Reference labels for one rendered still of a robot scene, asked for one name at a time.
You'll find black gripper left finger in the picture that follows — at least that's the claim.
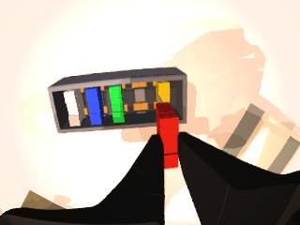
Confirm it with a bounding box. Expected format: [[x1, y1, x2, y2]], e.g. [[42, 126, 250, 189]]
[[0, 134, 165, 225]]

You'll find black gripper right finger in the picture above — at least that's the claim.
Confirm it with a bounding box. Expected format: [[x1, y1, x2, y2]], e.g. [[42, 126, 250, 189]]
[[177, 131, 300, 225]]

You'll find red fuse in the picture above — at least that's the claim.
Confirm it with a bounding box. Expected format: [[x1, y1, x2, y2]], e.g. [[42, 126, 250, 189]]
[[155, 97, 179, 170]]

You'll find yellow fuse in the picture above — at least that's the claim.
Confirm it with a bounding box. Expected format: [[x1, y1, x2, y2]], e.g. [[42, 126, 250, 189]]
[[155, 82, 170, 104]]

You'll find green fuse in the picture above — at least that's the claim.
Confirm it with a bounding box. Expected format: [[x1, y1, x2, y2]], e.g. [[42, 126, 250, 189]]
[[109, 83, 125, 123]]

